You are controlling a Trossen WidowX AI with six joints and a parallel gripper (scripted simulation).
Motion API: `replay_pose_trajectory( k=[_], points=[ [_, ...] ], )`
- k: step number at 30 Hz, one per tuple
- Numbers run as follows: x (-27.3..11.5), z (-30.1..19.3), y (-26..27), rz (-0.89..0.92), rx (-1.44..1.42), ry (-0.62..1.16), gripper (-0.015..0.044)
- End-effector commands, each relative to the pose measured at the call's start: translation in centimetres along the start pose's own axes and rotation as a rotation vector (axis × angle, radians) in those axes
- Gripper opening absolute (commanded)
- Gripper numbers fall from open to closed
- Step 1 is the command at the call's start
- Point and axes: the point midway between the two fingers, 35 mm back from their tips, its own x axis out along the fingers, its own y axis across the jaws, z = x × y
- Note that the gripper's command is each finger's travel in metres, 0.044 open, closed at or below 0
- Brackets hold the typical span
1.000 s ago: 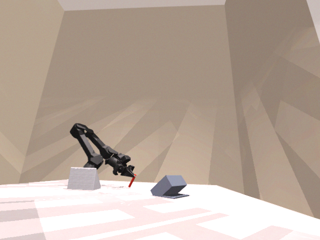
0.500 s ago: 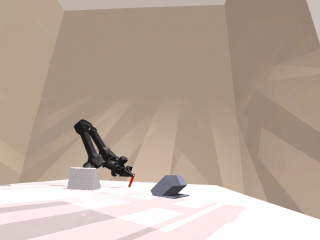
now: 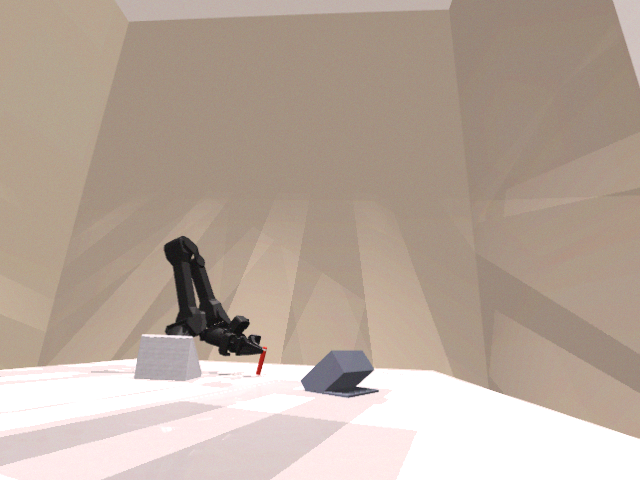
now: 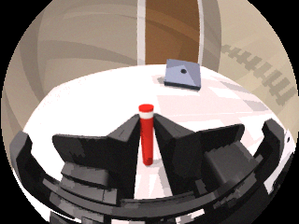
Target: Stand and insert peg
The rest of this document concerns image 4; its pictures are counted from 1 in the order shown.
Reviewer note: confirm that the red peg with white band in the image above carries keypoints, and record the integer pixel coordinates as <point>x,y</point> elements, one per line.
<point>146,112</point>

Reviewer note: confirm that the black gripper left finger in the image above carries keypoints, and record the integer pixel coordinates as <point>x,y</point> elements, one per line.
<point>116,152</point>

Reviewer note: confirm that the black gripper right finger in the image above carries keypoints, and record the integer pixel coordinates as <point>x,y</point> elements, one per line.
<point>181,148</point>

